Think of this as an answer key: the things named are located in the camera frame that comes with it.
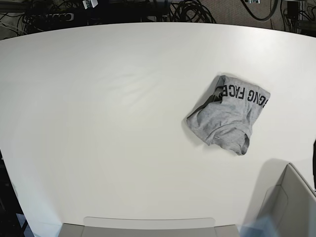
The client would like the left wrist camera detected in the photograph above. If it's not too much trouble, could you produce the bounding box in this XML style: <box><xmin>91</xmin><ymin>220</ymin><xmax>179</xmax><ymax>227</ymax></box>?
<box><xmin>246</xmin><ymin>0</ymin><xmax>260</xmax><ymax>4</ymax></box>

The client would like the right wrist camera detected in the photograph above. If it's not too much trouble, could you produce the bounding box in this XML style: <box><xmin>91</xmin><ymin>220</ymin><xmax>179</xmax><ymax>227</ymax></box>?
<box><xmin>82</xmin><ymin>0</ymin><xmax>98</xmax><ymax>9</ymax></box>

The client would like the black cloth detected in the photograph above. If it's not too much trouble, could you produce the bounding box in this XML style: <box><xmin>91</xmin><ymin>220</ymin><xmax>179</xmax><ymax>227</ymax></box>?
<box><xmin>313</xmin><ymin>140</ymin><xmax>316</xmax><ymax>190</ymax></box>

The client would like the grey T-shirt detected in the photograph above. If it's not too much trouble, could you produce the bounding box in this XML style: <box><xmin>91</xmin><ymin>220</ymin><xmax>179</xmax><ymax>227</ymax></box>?
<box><xmin>186</xmin><ymin>75</ymin><xmax>271</xmax><ymax>156</ymax></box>

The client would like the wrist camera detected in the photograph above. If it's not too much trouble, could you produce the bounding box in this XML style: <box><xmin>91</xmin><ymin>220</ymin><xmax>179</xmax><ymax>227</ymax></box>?
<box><xmin>82</xmin><ymin>0</ymin><xmax>98</xmax><ymax>9</ymax></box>
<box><xmin>246</xmin><ymin>0</ymin><xmax>260</xmax><ymax>4</ymax></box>

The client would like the black cable bundle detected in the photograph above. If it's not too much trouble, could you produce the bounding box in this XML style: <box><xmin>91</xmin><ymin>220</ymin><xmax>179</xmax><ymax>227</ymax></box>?
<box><xmin>170</xmin><ymin>0</ymin><xmax>215</xmax><ymax>24</ymax></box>

